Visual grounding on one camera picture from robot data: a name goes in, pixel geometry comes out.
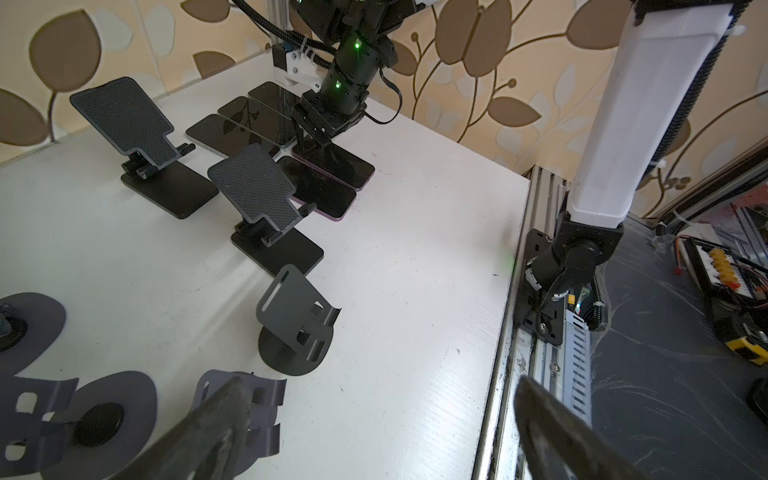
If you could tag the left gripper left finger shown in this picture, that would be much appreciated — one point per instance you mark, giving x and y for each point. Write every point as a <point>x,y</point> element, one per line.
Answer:
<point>206,444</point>

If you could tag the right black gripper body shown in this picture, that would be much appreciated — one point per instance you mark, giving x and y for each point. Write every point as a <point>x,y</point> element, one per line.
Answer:
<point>314,115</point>

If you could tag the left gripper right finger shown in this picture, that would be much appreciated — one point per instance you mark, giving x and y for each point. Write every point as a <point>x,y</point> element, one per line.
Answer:
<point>556,442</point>

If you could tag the green phone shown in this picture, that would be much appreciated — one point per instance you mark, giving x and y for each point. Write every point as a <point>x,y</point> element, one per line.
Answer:
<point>260,119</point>

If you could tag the black phone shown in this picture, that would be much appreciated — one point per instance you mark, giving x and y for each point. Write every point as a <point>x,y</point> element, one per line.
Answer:
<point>226,137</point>

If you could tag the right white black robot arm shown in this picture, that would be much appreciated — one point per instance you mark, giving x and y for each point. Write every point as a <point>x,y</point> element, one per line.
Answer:
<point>665,53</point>

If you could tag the front left purple stand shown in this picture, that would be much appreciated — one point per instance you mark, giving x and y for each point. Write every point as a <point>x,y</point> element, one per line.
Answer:
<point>266,396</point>

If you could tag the middle right black stand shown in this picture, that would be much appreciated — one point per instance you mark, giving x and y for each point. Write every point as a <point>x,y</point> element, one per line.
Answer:
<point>261,192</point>

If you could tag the black stand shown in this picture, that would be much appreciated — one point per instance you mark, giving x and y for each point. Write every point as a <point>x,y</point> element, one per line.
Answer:
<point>125,115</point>
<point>297,324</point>
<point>261,192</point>

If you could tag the front right black stand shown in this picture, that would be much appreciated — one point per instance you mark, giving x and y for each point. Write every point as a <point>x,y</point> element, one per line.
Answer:
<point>297,324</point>

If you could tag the purple round stand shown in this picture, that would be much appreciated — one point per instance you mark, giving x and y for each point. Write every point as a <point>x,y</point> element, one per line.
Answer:
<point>63,431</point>

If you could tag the back right black stand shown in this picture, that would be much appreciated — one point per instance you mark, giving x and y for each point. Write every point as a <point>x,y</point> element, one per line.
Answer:
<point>125,115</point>

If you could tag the back left round stand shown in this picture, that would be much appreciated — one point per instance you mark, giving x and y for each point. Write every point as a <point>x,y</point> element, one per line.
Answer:
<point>30,324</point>

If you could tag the yellow black electronics box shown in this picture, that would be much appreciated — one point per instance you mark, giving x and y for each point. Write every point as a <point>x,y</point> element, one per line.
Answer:
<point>735,295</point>

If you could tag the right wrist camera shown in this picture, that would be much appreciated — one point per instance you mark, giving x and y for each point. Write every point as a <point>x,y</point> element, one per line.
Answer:
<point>292,67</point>

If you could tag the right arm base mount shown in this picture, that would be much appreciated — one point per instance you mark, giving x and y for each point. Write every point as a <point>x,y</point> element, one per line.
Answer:
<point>552,268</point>

